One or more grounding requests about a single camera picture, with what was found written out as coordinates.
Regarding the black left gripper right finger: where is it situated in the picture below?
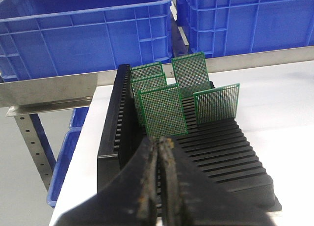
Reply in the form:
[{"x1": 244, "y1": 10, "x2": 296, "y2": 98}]
[{"x1": 158, "y1": 137, "x2": 274, "y2": 226}]

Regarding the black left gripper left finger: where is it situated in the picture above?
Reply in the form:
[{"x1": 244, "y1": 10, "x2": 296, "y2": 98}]
[{"x1": 56, "y1": 137, "x2": 157, "y2": 226}]

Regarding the green perfboard front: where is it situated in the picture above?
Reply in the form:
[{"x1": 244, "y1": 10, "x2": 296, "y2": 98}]
[{"x1": 139, "y1": 84, "x2": 188, "y2": 138}]

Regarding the green perfboard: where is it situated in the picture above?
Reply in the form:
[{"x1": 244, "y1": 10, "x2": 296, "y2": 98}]
[
  {"x1": 139, "y1": 84, "x2": 188, "y2": 138},
  {"x1": 131, "y1": 73, "x2": 167, "y2": 107},
  {"x1": 138, "y1": 83, "x2": 181, "y2": 128},
  {"x1": 131, "y1": 61, "x2": 163, "y2": 79},
  {"x1": 171, "y1": 52, "x2": 211, "y2": 98},
  {"x1": 193, "y1": 84, "x2": 240, "y2": 124}
]

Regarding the black slotted board rack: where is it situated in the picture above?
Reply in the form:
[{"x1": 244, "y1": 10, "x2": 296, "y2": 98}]
[{"x1": 97, "y1": 64, "x2": 282, "y2": 212}]

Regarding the blue crate under table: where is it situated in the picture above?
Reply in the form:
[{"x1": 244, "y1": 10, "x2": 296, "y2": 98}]
[{"x1": 47, "y1": 107, "x2": 89, "y2": 208}]

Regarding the green perfboard middle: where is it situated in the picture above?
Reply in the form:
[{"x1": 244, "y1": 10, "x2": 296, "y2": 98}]
[{"x1": 193, "y1": 84, "x2": 240, "y2": 124}]

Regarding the green perfboard rear right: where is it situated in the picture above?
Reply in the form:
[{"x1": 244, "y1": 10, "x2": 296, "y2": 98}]
[{"x1": 171, "y1": 52, "x2": 211, "y2": 98}]

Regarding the perforated steel table leg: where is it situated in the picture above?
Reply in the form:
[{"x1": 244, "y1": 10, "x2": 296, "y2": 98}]
[{"x1": 14, "y1": 114, "x2": 56, "y2": 190}]

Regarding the green perfboard rear left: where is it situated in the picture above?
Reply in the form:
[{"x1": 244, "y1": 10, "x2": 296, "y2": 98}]
[{"x1": 131, "y1": 61, "x2": 163, "y2": 79}]

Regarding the centre blue plastic crate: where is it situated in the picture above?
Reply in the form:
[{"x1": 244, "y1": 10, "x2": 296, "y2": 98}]
[{"x1": 176, "y1": 0, "x2": 314, "y2": 58}]

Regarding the blue plastic crate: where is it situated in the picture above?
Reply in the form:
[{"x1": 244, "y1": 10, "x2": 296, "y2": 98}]
[
  {"x1": 176, "y1": 0, "x2": 314, "y2": 58},
  {"x1": 0, "y1": 0, "x2": 172, "y2": 82}
]

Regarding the left blue plastic crate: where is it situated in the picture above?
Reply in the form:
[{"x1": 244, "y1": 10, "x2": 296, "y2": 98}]
[{"x1": 0, "y1": 0, "x2": 172, "y2": 82}]

